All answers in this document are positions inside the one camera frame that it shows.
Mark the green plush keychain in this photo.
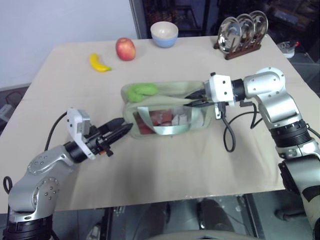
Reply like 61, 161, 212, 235
125, 82, 159, 103

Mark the beige table cover sheet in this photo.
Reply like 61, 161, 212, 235
0, 33, 320, 215

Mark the clear bottle with red cap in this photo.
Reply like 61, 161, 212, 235
276, 40, 301, 59

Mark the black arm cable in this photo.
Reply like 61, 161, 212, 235
214, 99, 264, 153
2, 111, 70, 195

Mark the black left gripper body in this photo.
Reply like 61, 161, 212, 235
83, 124, 115, 158

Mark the white packet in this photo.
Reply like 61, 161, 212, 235
170, 106, 189, 126

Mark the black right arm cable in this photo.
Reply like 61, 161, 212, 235
214, 99, 264, 153

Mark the grey metal frame post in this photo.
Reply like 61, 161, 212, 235
129, 0, 147, 40

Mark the blue and cream bowl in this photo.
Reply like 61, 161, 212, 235
149, 20, 180, 49

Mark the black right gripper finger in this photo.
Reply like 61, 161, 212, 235
183, 89, 205, 99
184, 99, 210, 109

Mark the white power strip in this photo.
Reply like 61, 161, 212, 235
0, 103, 13, 121

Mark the red apple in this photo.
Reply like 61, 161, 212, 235
115, 37, 137, 62

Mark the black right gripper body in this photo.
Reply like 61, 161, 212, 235
198, 88, 215, 106

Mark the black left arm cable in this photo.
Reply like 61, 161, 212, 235
2, 111, 70, 195

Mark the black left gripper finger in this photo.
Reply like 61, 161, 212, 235
102, 122, 134, 149
96, 117, 125, 135

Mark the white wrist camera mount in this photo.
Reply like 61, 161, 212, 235
203, 72, 237, 108
65, 107, 97, 161

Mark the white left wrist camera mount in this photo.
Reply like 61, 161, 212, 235
65, 107, 97, 161

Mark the green zip pouch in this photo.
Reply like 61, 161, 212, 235
120, 80, 216, 140

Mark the red packet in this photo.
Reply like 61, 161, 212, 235
135, 109, 176, 135

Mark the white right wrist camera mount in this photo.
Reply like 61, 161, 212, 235
203, 72, 237, 108

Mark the yellow banana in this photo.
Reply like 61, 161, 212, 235
89, 52, 113, 74

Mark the shiny metal plate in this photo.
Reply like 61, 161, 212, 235
216, 16, 242, 54
234, 13, 256, 48
248, 10, 269, 43

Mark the brown wooden plate rack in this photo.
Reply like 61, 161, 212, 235
213, 40, 262, 61

